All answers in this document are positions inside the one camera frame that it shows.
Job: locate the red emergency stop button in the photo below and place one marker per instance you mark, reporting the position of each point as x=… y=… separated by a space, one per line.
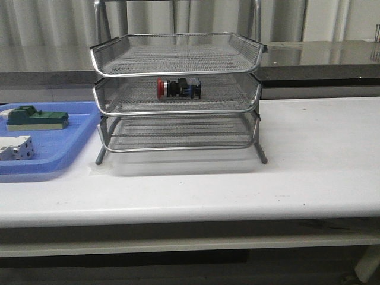
x=183 y=88

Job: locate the silver mesh tray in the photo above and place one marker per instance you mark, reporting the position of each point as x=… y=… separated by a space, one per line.
x=194 y=132
x=220 y=93
x=142 y=55

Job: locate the blue plastic tray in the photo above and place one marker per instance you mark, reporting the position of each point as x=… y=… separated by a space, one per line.
x=54 y=150

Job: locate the dark grey counter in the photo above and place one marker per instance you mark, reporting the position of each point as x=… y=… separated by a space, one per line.
x=289 y=70

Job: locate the white circuit breaker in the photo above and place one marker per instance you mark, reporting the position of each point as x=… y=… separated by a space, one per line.
x=16 y=148

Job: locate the white table leg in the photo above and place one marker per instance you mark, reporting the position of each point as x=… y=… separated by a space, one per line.
x=368 y=263

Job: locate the green electrical switch module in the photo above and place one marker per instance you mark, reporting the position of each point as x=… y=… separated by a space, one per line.
x=28 y=118

